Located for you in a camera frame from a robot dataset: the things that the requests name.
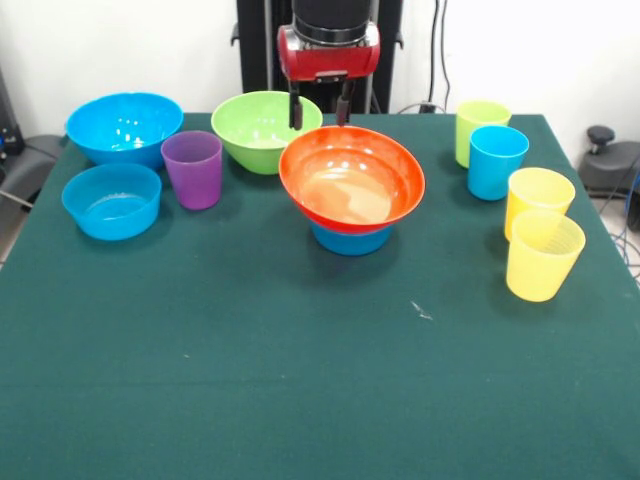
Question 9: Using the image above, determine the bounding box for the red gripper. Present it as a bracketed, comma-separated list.
[276, 22, 382, 132]

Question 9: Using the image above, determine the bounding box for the orange bowl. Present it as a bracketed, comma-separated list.
[278, 124, 427, 236]

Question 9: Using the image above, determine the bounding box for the small blue bowl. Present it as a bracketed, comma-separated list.
[310, 222, 394, 257]
[60, 162, 163, 242]

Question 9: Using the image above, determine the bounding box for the purple cup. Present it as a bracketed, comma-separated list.
[160, 130, 224, 211]

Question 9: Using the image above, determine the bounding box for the green bowl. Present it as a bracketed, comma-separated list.
[210, 90, 324, 176]

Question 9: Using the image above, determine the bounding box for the green cup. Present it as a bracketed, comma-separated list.
[454, 99, 513, 169]

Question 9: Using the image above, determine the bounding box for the blue cup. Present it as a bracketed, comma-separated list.
[467, 125, 530, 202]

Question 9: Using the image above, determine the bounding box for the large blue bowl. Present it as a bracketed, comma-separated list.
[65, 91, 185, 171]

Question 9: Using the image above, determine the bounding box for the yellow cup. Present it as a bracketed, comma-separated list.
[505, 210, 587, 304]
[503, 167, 577, 242]

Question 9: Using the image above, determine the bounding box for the dark green tablecloth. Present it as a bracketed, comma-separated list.
[0, 112, 640, 480]

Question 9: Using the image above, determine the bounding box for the black stand base with knob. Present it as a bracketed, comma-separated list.
[579, 124, 640, 201]

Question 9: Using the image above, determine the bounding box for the black device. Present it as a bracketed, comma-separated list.
[0, 69, 25, 157]

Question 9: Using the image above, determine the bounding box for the black wall cable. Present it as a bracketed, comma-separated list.
[429, 0, 454, 114]

